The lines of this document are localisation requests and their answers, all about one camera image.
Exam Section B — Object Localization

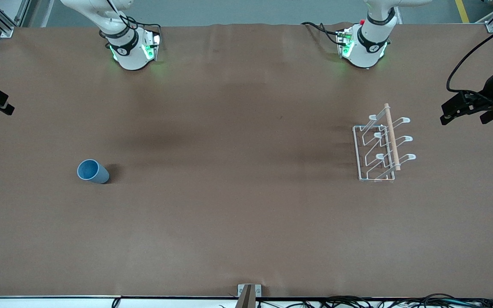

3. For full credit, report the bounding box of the black left arm base cable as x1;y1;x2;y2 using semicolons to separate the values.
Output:
301;21;342;45

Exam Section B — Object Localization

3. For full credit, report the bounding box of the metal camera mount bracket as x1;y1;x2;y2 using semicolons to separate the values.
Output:
237;284;262;308

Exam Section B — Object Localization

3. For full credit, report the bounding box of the white wire cup holder rack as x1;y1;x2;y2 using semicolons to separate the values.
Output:
353;103;417;183

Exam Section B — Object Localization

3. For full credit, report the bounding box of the brown table cover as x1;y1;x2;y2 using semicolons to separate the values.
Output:
0;22;493;299

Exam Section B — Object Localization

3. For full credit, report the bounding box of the black cable bundle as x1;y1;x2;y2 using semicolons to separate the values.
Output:
255;293;493;308

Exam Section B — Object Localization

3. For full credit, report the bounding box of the blue plastic cup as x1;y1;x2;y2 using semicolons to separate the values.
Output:
77;159;110;184

